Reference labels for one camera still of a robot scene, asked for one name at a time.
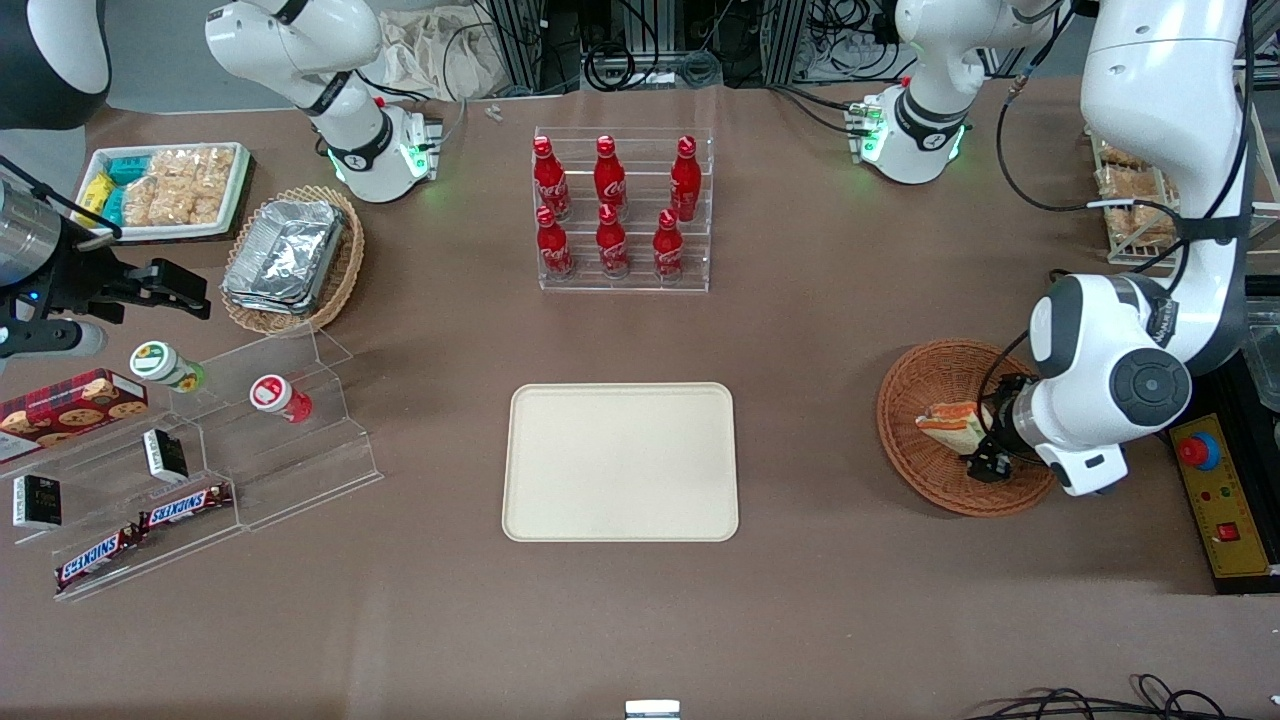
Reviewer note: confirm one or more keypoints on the teal snack packet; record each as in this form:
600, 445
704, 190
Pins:
113, 205
128, 168

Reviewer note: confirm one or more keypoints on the red plaid cookie box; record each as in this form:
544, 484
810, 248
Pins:
70, 405

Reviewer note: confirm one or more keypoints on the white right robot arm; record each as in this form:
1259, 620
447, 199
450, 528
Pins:
350, 140

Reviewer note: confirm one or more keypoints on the brown wicker basket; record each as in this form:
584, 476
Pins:
940, 370

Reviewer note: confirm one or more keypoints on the clear acrylic stepped stand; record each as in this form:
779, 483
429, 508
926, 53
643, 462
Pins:
300, 480

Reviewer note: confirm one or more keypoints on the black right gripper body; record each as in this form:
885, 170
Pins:
77, 279

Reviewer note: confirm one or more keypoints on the beige cloth bag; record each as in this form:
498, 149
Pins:
440, 60

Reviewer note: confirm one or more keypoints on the small black box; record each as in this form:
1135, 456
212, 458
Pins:
38, 502
165, 455

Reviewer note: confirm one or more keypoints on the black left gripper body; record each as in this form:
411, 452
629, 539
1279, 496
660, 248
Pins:
1001, 423

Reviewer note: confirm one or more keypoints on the cream plastic tray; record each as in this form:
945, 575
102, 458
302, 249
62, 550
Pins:
620, 460

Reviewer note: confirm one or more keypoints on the light wicker basket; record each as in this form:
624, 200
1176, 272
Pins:
340, 290

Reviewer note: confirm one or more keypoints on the stacked aluminium foil trays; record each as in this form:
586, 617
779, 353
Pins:
285, 255

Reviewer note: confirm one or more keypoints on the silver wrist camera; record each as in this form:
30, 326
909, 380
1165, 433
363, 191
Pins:
50, 340

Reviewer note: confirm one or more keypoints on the green lid sunflower jar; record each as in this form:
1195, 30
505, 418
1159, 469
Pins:
155, 362

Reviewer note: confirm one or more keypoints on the triangular sandwich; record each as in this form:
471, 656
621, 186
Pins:
945, 425

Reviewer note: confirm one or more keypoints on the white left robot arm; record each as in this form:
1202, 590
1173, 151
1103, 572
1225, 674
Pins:
1150, 60

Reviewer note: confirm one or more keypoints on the yellow snack packet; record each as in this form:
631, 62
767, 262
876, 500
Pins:
95, 193

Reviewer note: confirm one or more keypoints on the red lid jar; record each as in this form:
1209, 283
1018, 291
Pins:
270, 393

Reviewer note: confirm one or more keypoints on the red cola bottle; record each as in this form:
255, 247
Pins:
612, 243
610, 175
549, 178
685, 178
553, 245
668, 248

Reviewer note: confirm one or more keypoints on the clear rice cracker bag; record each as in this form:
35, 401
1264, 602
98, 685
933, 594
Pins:
195, 165
170, 205

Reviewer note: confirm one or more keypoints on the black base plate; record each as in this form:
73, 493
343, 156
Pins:
1225, 395

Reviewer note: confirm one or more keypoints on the clear acrylic bottle rack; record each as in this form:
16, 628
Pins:
645, 200

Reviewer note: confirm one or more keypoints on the yellow emergency stop box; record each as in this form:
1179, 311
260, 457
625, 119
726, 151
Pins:
1235, 500

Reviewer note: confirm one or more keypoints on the Snickers bar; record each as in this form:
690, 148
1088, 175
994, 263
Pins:
95, 558
185, 505

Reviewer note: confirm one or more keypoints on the white snack tray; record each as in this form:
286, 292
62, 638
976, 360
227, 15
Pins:
232, 215

